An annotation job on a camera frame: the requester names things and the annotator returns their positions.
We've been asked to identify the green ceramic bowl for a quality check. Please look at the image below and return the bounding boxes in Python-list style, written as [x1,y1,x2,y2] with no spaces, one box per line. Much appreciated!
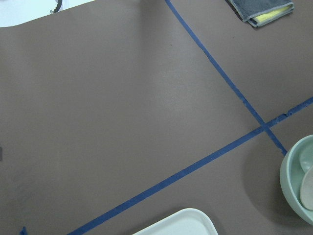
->
[280,135,313,225]

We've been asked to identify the cream bear tray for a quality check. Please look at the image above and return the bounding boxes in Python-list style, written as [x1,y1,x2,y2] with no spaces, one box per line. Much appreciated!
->
[136,208,218,235]

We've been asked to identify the grey folded cloth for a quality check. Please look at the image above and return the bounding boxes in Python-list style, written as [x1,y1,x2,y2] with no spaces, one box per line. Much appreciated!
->
[228,0,294,27]

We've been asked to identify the reacher grabber tool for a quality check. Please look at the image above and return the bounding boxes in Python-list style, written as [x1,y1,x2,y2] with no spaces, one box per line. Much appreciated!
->
[50,0,63,14]

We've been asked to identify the white ceramic spoon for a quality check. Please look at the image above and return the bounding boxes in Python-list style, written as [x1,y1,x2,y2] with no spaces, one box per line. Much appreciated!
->
[300,166,313,211]

